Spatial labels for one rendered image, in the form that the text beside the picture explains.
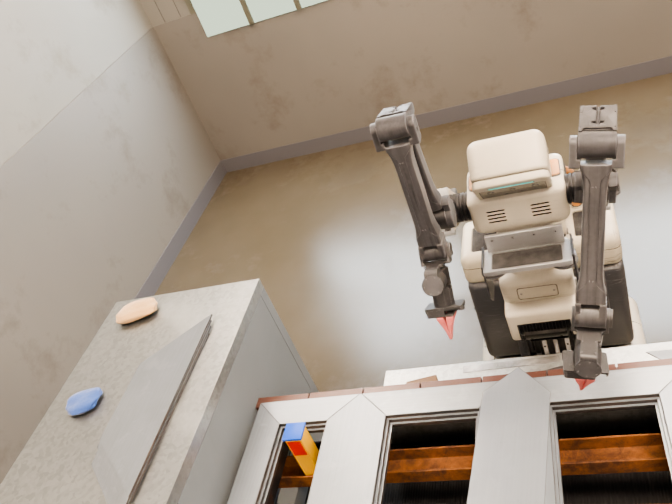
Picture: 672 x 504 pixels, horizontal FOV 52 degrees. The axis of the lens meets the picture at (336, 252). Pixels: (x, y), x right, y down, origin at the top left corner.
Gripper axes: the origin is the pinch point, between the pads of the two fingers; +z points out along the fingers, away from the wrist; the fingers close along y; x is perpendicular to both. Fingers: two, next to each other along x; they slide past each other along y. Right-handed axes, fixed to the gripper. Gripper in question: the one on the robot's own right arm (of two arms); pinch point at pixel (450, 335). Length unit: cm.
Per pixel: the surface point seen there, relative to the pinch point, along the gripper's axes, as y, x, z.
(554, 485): 23.3, -28.6, 29.2
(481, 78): -13, 330, -78
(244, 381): -67, 1, 8
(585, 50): 57, 329, -80
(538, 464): 19.9, -23.4, 26.7
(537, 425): 20.2, -13.0, 21.7
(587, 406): 32.6, -6.3, 20.5
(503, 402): 11.7, -5.5, 18.2
